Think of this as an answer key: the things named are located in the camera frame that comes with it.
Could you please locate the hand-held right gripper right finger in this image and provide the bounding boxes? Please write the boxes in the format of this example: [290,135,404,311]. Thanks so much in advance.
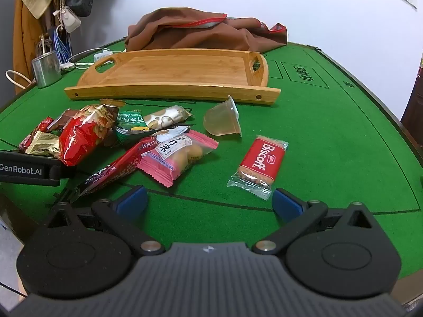
[253,188,380,255]

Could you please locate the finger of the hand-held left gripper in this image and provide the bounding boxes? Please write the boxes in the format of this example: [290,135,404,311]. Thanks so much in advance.
[49,185,81,205]
[60,166,78,181]

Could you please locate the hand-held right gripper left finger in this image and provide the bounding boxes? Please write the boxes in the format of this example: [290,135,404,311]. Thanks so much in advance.
[43,185,166,255]

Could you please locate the gold snack packet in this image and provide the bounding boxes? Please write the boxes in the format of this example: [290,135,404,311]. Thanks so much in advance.
[19,130,62,157]

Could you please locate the long red black packet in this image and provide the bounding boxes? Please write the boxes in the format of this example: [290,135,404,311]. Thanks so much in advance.
[71,137,159,202]

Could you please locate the large red snack packet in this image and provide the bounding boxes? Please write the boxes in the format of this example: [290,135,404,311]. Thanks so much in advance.
[59,99,126,167]

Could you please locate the small red snack packet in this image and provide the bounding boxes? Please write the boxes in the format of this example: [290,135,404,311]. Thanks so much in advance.
[19,116,55,151]

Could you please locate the red biscuit packet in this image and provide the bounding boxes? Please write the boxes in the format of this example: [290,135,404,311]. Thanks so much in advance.
[227,135,289,201]

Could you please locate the brown cake packet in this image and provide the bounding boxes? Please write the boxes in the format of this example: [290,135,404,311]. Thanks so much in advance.
[48,108,80,132]

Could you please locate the pink snack packet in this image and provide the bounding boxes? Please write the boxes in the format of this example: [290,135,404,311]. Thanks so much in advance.
[136,129,220,189]

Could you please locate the green pea packet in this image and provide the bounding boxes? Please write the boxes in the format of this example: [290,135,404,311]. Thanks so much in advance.
[114,109,159,146]

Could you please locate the white and black snack packet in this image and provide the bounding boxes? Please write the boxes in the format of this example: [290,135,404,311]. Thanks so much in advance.
[155,123,196,137]

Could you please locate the clear mixed nut packet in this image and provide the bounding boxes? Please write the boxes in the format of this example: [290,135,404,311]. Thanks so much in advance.
[143,105,194,129]

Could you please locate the clear jelly cup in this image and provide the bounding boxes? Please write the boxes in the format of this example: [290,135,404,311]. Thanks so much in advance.
[203,95,242,138]

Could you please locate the wooden tray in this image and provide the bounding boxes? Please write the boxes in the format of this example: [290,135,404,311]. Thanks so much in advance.
[64,49,282,107]

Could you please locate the metal cup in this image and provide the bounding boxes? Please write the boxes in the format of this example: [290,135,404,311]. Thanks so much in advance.
[31,50,63,89]

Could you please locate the orange coat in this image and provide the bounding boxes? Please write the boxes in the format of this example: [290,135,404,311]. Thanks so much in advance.
[13,0,43,95]

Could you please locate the small white purse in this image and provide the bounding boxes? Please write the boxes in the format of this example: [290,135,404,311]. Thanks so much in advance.
[53,7,81,34]

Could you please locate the brown door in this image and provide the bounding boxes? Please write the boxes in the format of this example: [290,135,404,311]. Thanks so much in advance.
[400,56,423,129]

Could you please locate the brown cloth bag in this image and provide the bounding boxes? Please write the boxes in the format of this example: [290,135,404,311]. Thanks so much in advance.
[125,7,288,53]

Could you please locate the beige pouch white strap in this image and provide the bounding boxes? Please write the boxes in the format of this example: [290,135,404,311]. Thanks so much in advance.
[5,70,34,90]

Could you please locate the grey cords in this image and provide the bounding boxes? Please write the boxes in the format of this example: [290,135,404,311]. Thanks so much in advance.
[35,35,55,57]

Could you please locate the blue cords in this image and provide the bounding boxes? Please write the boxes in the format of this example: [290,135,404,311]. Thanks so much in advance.
[54,25,73,65]

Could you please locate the white charger cable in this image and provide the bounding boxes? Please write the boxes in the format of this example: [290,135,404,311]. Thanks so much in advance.
[68,49,128,70]

